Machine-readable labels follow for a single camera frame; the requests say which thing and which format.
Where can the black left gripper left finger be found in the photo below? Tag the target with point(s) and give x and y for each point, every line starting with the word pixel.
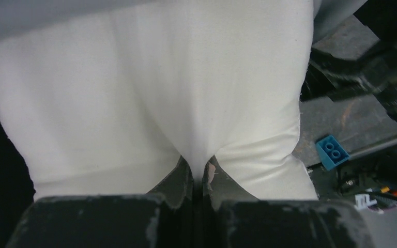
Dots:
pixel 160 218

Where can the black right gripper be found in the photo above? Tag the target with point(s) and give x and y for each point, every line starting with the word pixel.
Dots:
pixel 382 29

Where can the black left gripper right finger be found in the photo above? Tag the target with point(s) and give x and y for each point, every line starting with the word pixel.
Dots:
pixel 232 217

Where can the white pillow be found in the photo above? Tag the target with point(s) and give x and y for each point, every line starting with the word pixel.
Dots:
pixel 239 103

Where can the grey pillowcase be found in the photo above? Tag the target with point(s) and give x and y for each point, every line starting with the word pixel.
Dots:
pixel 79 22

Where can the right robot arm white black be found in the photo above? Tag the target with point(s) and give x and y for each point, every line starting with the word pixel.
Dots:
pixel 373 73

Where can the blue small box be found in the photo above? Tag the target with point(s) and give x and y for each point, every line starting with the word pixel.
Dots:
pixel 331 153

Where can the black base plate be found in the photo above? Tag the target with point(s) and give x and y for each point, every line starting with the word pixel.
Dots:
pixel 371 170

